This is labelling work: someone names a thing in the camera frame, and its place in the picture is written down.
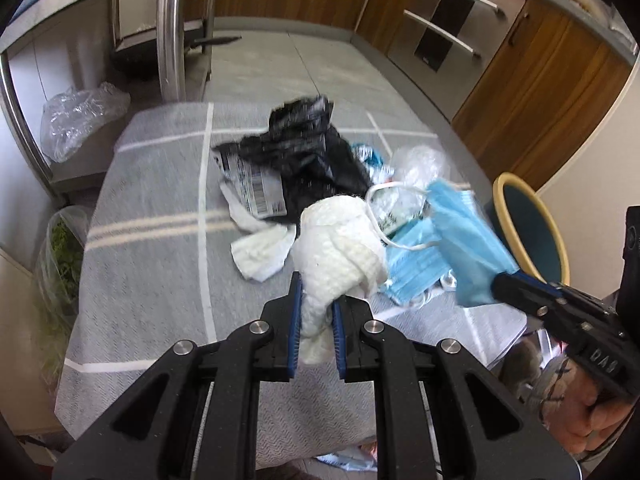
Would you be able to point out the blue face mask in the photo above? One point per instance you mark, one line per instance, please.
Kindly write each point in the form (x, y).
(415, 260)
(465, 240)

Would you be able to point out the plastic bag of greens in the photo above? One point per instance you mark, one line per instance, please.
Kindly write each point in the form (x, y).
(60, 265)

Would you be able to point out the grey countertop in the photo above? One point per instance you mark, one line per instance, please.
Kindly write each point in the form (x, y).
(575, 5)

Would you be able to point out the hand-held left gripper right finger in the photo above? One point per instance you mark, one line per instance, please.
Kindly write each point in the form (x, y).
(339, 340)

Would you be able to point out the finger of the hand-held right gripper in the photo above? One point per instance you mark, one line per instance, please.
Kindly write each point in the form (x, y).
(520, 292)

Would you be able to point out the crumpled white tissue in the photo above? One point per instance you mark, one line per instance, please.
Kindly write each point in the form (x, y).
(260, 255)

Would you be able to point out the black plastic bag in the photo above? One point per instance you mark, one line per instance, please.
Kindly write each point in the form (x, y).
(310, 155)

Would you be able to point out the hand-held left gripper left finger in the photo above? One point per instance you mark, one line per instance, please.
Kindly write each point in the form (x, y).
(295, 320)

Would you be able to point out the large clear plastic bag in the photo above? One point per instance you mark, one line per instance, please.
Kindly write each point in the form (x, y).
(75, 120)

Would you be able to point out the grey mailer bag with label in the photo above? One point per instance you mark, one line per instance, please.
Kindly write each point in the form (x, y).
(250, 185)

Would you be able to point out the grey striped cloth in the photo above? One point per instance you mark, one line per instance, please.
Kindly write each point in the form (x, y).
(160, 280)

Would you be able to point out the teal bin with yellow rim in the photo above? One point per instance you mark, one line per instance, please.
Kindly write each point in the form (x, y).
(532, 230)

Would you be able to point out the stainless steel oven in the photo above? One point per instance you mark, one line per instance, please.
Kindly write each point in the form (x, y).
(450, 25)

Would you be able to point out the blue and white wrapper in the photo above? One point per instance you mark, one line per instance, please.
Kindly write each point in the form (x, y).
(367, 157)

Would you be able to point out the person's right hand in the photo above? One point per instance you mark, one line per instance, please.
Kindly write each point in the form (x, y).
(585, 410)

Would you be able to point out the white paper towel wad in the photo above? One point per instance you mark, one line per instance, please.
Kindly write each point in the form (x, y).
(335, 250)

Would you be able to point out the metal frame trolley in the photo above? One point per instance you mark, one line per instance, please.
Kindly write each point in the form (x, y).
(172, 30)

